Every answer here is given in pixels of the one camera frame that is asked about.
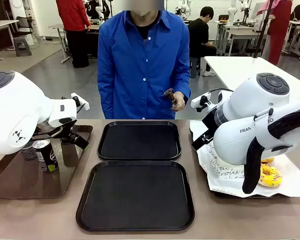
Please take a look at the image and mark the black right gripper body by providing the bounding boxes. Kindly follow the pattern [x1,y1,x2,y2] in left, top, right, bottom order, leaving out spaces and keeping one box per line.
[201,106,218,141]

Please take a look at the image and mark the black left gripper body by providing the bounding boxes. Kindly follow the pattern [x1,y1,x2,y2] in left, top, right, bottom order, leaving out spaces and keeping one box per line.
[58,124,79,145]

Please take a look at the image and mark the black white patterned Pepsi can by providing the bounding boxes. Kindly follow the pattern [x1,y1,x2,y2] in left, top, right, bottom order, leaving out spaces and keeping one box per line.
[20,141,38,161]

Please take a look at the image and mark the metal serving tongs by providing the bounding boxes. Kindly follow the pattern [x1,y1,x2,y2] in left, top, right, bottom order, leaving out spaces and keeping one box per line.
[163,88,178,111]

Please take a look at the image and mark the person's right forearm blue sleeve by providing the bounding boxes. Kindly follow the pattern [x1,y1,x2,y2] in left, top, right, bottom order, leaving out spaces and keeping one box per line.
[97,74,115,120]

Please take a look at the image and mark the person's left hand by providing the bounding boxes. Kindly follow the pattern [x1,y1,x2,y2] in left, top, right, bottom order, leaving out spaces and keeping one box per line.
[171,91,187,112]

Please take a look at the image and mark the large white table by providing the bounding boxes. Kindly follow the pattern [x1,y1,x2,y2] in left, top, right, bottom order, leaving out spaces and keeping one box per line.
[203,55,300,101]

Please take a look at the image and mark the small black plastic tray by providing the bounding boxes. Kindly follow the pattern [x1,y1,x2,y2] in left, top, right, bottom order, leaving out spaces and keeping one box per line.
[96,120,182,161]

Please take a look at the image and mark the black tray under paper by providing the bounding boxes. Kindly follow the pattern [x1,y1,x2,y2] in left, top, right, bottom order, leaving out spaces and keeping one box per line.
[209,189,290,200]

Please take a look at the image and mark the brown plastic tray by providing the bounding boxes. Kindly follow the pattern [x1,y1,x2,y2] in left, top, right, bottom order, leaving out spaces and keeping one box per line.
[0,124,94,200]

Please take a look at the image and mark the large black plastic tray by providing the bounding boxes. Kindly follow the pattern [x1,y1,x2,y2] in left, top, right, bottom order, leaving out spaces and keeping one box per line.
[75,160,195,232]

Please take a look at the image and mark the yellow sprinkled donut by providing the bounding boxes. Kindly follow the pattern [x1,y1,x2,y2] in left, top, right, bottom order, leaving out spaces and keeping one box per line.
[257,162,283,188]

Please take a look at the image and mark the seated person in black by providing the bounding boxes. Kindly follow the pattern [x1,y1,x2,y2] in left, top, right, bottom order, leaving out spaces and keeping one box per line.
[187,6,217,77]

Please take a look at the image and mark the person in blue shirt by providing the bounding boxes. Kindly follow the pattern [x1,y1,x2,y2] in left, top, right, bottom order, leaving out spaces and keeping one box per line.
[97,0,192,120]

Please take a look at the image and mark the background work table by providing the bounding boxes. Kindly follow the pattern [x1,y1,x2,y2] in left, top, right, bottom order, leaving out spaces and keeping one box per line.
[214,20,267,57]

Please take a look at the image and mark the white printed paper sheet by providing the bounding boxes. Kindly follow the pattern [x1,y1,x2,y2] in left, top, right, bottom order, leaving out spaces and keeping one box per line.
[189,119,300,198]

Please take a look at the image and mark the grey step stool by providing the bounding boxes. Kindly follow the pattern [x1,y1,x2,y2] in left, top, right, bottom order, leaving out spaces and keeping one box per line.
[13,36,33,57]

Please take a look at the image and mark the standing person in red top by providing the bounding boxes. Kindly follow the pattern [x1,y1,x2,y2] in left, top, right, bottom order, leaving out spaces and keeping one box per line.
[55,0,91,69]

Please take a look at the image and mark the black stand pole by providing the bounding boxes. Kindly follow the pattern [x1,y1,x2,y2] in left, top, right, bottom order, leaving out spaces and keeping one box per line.
[252,0,276,59]

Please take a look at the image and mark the grey background table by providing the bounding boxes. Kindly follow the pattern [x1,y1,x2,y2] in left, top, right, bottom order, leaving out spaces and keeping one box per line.
[48,23,74,64]

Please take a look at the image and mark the person in red dress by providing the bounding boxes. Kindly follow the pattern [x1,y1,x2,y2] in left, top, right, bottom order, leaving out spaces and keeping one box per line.
[256,0,294,66]

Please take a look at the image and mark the black office chair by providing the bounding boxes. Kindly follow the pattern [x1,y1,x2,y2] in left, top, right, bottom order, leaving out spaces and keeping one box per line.
[9,15,35,38]

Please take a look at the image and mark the background person in dark clothes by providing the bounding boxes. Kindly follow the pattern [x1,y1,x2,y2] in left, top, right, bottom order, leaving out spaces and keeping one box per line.
[85,0,101,20]

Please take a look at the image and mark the white background desk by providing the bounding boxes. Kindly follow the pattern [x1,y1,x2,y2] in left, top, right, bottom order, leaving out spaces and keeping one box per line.
[0,19,20,61]

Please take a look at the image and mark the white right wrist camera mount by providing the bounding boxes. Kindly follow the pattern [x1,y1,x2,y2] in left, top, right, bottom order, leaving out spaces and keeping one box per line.
[190,92,212,113]

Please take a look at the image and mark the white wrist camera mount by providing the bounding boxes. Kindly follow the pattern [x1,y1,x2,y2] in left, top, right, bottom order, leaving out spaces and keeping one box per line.
[190,92,212,113]
[70,92,91,111]

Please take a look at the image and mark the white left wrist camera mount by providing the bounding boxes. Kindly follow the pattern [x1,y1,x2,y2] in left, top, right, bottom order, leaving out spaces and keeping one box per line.
[70,92,91,111]

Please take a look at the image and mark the thick black cable sleeve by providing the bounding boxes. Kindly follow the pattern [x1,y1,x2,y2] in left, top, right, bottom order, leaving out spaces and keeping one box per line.
[241,104,300,195]

